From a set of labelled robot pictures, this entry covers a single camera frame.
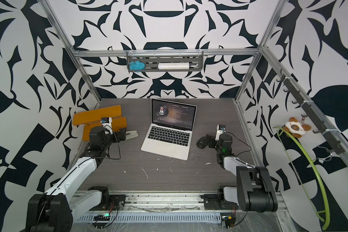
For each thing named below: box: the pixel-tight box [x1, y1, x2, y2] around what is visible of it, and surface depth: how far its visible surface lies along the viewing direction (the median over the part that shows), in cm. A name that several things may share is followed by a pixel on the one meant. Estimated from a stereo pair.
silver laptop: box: [140, 98, 198, 161], surface depth 98 cm
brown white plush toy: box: [282, 116, 312, 139], surface depth 61 cm
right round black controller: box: [220, 215, 236, 229], surface depth 73 cm
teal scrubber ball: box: [129, 60, 146, 73], surface depth 93 cm
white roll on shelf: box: [157, 62, 190, 70], surface depth 91 cm
